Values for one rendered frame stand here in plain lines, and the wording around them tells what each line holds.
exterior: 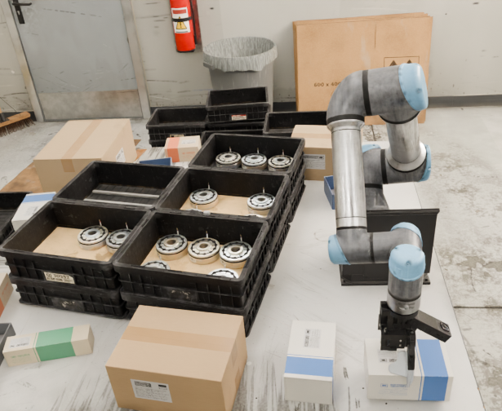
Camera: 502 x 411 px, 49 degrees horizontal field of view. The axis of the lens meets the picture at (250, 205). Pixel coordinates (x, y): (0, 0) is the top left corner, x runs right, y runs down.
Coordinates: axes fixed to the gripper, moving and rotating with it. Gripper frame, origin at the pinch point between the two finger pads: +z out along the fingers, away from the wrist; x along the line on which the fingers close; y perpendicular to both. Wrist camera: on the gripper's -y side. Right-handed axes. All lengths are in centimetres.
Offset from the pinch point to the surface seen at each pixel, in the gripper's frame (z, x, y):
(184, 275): -15, -17, 58
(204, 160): -11, -94, 67
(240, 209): -5, -65, 49
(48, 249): -6, -42, 112
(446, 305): 8.3, -30.4, -16.8
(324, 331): -1.0, -10.0, 20.4
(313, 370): -1.0, 3.6, 23.5
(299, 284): 8.0, -39.9, 28.2
